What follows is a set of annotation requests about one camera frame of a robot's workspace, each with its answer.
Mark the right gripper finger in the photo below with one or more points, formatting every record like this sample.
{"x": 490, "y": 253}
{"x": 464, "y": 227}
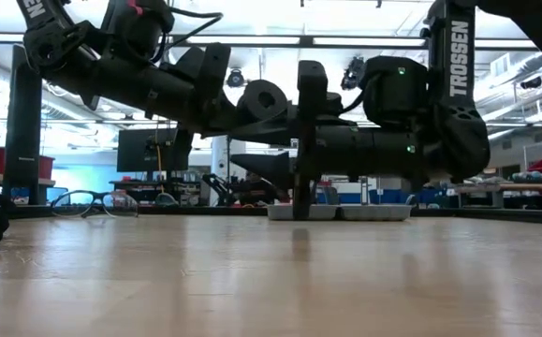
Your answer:
{"x": 266, "y": 168}
{"x": 312, "y": 93}

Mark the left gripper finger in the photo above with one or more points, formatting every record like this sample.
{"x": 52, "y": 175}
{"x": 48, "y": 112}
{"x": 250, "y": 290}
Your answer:
{"x": 182, "y": 147}
{"x": 216, "y": 70}

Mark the black background robot arm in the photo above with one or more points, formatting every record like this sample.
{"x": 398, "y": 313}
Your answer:
{"x": 214, "y": 185}

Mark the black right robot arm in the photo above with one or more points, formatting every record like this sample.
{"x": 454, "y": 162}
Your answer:
{"x": 458, "y": 117}

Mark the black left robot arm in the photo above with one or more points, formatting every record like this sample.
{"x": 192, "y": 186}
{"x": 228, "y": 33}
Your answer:
{"x": 111, "y": 79}

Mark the person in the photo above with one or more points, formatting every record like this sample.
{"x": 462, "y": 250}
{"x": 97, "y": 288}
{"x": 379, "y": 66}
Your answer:
{"x": 254, "y": 189}

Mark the black computer monitor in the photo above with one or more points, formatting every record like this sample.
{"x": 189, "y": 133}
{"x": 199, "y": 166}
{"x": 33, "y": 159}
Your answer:
{"x": 135, "y": 152}

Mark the wooden top workbench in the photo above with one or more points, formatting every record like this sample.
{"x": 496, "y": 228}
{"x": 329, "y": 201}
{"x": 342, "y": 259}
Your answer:
{"x": 509, "y": 188}

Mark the black overhead camera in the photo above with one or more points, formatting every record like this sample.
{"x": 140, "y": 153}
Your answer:
{"x": 235, "y": 78}

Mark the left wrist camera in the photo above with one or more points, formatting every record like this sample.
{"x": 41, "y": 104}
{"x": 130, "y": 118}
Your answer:
{"x": 188, "y": 63}

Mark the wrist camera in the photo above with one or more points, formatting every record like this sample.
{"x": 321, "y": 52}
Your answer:
{"x": 188, "y": 63}
{"x": 352, "y": 72}

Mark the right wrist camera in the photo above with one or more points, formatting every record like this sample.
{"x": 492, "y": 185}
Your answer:
{"x": 352, "y": 72}

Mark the black overhead frame beam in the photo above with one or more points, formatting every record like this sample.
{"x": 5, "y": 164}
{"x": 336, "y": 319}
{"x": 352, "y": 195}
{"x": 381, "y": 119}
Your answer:
{"x": 305, "y": 41}

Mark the black frame eyeglasses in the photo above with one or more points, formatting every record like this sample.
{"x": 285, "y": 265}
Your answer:
{"x": 71, "y": 205}

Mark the black upright post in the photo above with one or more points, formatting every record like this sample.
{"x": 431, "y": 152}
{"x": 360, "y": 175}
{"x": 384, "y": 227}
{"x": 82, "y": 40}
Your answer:
{"x": 22, "y": 150}

